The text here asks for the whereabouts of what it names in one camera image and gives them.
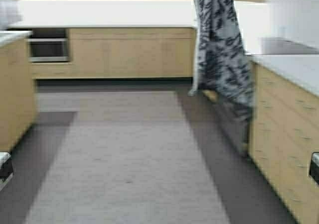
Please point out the light wood back cabinets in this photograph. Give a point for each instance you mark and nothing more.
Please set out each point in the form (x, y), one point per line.
(146, 52)

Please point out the black white floral cloth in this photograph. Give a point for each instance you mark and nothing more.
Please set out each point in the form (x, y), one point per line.
(220, 62)

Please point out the light wood right cabinets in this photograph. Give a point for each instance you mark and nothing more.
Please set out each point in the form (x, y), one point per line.
(284, 137)

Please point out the light wood cabinets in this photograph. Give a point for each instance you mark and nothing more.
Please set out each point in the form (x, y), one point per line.
(146, 52)
(284, 137)

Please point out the light wood left cabinet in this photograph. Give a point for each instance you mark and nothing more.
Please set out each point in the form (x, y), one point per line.
(17, 94)

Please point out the built-in stainless oven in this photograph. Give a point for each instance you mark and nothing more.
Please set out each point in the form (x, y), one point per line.
(49, 45)

